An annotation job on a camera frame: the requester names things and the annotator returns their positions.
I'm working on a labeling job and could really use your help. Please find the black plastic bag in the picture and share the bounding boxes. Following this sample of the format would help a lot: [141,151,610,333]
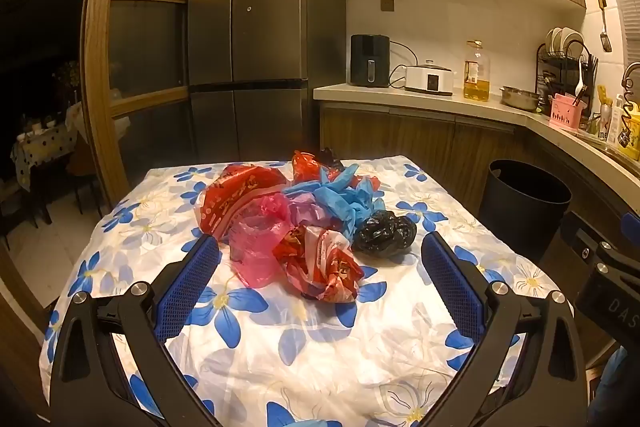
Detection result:
[351,209,417,262]

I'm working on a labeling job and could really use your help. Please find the hanging slotted spatula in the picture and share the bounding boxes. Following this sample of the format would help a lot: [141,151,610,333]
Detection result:
[597,0,613,52]

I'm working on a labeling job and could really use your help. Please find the large red plastic bag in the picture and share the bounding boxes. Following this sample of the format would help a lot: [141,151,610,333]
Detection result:
[199,163,301,240]

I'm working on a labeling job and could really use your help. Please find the dining chair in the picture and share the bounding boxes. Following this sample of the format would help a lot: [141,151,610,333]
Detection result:
[65,147,109,219]

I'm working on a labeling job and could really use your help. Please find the wooden lower cabinets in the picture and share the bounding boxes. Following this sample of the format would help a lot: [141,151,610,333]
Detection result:
[320,102,640,358]

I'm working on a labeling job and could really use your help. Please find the polka dot dining table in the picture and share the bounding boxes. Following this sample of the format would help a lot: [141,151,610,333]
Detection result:
[11,119,81,192]

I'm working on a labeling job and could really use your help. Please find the small dark plastic bag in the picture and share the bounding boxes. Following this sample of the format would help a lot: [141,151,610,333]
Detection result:
[320,147,347,171]

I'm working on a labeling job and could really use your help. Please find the cooking oil bottle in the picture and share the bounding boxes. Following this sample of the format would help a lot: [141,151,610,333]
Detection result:
[463,40,492,100]

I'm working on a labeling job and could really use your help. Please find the grey steel refrigerator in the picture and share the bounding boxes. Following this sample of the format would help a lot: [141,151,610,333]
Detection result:
[187,0,347,164]

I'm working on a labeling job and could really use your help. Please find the pink utensil holder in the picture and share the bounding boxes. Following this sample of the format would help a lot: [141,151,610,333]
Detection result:
[549,93,587,130]

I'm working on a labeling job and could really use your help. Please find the white plates in rack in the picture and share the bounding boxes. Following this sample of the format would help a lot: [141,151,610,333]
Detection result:
[545,27,584,54]

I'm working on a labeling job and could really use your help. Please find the black power cable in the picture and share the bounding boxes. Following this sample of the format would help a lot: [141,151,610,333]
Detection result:
[387,41,419,88]

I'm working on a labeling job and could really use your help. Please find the black trash bin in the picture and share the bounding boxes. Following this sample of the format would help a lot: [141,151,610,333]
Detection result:
[478,159,572,260]

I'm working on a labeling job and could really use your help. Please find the beer can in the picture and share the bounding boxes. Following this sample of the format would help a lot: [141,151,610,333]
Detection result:
[597,104,614,140]

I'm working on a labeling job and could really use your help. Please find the blue floral blanket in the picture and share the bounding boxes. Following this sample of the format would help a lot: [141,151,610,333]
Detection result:
[40,154,576,427]

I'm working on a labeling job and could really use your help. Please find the black dish rack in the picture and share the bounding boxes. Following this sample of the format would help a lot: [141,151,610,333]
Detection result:
[536,39,599,108]

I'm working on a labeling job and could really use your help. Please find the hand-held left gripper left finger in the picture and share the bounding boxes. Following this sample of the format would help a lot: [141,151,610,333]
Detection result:
[50,234,223,427]

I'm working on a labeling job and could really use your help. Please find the steel mixing bowl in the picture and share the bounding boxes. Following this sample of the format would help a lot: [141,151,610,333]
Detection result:
[500,86,541,111]

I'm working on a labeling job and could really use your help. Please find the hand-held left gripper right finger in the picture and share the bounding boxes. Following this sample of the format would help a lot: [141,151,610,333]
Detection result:
[415,231,593,427]

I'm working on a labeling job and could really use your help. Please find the wooden glass panel door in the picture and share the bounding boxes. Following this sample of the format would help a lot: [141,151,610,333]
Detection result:
[80,0,226,208]

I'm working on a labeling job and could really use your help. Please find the pink translucent plastic bag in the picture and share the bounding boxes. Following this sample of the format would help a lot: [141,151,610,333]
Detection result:
[227,196,302,290]

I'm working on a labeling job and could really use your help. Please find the yellow dish soap bottle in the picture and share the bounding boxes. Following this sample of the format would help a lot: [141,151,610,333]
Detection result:
[617,101,640,156]

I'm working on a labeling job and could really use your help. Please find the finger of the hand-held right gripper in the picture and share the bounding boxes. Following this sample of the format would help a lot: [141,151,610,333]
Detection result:
[620,212,640,251]
[572,226,619,261]

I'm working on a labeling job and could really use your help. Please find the red white printed plastic bag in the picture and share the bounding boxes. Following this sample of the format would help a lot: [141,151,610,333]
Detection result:
[272,227,366,303]

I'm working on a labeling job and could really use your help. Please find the small red plastic bag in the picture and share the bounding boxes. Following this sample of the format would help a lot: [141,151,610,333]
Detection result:
[291,150,331,182]

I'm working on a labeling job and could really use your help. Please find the steel kitchen faucet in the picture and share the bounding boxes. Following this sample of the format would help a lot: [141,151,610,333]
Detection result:
[621,62,640,148]

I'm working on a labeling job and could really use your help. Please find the white electric cooker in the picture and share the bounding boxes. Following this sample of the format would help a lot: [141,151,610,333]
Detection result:
[404,60,455,96]

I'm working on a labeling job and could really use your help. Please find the black air fryer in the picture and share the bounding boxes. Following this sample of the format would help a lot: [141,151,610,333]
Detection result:
[350,34,391,88]

